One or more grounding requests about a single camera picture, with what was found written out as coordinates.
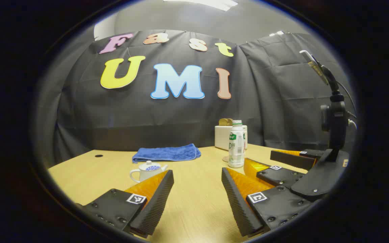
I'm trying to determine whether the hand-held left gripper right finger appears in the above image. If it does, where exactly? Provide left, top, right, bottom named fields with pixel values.
left=222, top=167, right=316, bottom=237

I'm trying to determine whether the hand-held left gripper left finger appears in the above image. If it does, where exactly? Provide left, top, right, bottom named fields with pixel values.
left=76, top=170, right=175, bottom=237

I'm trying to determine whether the white teacup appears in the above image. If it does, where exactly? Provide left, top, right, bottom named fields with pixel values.
left=129, top=161, right=168, bottom=183

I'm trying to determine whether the white water bottle green label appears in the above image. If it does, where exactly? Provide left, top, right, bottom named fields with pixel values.
left=228, top=120, right=245, bottom=168

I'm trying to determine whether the blue towel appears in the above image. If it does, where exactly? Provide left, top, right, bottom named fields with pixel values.
left=132, top=143, right=202, bottom=164

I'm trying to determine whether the white toaster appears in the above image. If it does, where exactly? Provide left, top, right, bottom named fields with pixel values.
left=214, top=125, right=248, bottom=151

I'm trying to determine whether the black backdrop cloth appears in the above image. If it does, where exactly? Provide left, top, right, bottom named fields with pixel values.
left=54, top=30, right=357, bottom=162

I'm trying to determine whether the long ceiling light panel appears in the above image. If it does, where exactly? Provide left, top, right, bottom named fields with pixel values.
left=163, top=0, right=239, bottom=11

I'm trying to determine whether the black cable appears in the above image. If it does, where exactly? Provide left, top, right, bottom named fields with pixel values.
left=336, top=80, right=357, bottom=117

